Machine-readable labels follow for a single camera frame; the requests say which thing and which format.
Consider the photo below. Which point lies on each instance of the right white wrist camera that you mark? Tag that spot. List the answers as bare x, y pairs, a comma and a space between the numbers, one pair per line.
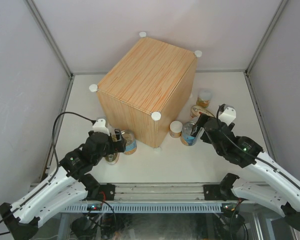
227, 114

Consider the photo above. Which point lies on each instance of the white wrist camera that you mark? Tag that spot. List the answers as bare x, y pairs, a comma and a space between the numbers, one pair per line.
227, 114
100, 125

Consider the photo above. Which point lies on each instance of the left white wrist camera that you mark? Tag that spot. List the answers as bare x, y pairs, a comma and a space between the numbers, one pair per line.
100, 125

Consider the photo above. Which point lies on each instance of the tan can white lid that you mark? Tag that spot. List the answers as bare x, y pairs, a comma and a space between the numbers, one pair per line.
175, 129

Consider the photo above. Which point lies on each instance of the grey slotted cable duct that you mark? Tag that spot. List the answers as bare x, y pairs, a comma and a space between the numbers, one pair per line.
139, 208

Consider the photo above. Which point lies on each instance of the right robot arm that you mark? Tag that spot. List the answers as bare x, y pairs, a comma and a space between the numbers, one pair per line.
283, 195

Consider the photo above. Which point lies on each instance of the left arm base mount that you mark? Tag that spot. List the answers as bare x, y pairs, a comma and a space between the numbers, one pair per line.
102, 192

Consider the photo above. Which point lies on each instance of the wooden cube counter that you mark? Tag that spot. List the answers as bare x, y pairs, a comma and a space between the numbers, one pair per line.
147, 89

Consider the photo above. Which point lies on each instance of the oval red sardine tin right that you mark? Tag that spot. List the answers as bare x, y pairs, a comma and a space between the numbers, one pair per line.
197, 110

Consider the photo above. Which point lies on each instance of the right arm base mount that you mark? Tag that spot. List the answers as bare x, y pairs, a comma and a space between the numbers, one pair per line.
221, 191

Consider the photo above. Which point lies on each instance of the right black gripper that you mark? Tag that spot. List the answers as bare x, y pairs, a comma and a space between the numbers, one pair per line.
197, 126

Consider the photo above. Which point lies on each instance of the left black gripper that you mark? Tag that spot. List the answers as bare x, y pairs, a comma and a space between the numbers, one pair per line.
116, 146

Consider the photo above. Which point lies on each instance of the blue soup can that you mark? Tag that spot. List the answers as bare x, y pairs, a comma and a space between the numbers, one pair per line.
131, 144
186, 137

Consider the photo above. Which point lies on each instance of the oval sardine tin left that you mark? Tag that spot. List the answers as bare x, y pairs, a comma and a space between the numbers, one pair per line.
112, 159

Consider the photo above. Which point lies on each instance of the yellow can white lid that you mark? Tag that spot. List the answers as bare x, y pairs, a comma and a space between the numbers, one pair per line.
204, 97

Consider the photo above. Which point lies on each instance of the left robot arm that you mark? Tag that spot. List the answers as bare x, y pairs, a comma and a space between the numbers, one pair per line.
70, 182

